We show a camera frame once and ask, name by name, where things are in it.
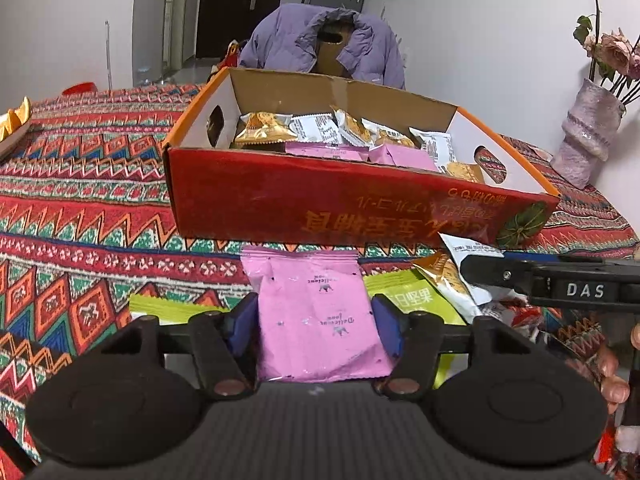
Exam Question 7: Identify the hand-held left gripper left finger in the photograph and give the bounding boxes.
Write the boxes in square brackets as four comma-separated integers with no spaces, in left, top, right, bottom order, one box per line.
[97,292,261,402]

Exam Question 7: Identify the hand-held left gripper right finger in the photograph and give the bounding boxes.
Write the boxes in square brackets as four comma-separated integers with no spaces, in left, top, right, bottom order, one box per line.
[370,293,540,402]

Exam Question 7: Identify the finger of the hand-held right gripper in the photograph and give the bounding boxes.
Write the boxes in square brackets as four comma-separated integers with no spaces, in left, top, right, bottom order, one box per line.
[458,254,537,295]

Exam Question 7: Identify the white orange snack packet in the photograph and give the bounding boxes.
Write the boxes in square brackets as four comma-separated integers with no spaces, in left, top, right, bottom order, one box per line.
[412,232,507,324]

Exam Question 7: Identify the pink snack packet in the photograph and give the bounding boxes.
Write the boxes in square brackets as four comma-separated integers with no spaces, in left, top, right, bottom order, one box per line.
[368,142,442,173]
[240,247,397,384]
[285,141,371,162]

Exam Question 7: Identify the red cardboard box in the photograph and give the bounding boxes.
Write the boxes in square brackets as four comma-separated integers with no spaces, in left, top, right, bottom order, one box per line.
[161,66,562,252]

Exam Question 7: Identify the pile of white gold packets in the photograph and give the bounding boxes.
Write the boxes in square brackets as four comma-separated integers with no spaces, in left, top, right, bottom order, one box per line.
[229,105,487,184]

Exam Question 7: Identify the person's right hand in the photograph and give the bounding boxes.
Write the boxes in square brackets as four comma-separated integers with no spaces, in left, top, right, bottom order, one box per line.
[594,322,640,417]

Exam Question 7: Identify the green snack packet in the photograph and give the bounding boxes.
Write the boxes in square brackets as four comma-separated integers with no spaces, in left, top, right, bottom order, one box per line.
[128,293,237,327]
[362,269,469,392]

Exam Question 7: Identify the red snack packet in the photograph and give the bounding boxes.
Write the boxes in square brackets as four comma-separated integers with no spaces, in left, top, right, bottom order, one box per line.
[479,300,567,347]

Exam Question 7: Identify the pale purple vase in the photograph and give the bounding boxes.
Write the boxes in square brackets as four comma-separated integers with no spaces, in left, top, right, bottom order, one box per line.
[549,78,627,190]

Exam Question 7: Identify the patterned red tablecloth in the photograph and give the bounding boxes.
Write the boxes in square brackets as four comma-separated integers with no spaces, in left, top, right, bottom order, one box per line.
[0,82,640,480]

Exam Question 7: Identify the pink artificial flowers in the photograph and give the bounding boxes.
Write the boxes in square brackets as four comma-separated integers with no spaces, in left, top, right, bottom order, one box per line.
[571,0,640,107]

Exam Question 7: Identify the brown chair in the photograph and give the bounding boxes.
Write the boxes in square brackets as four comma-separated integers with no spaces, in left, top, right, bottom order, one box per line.
[312,7,364,79]

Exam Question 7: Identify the purple jacket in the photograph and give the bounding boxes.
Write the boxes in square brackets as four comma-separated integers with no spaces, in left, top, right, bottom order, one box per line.
[238,3,407,92]

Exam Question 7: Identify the thin mop pole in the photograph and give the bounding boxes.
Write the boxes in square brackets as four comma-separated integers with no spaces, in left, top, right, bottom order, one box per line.
[104,20,113,90]

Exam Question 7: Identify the golden ingot ornament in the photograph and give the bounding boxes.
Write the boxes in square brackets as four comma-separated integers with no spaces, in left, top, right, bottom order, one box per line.
[0,96,34,144]

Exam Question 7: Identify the dark door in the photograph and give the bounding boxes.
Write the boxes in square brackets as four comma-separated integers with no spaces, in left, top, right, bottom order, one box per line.
[195,0,289,59]

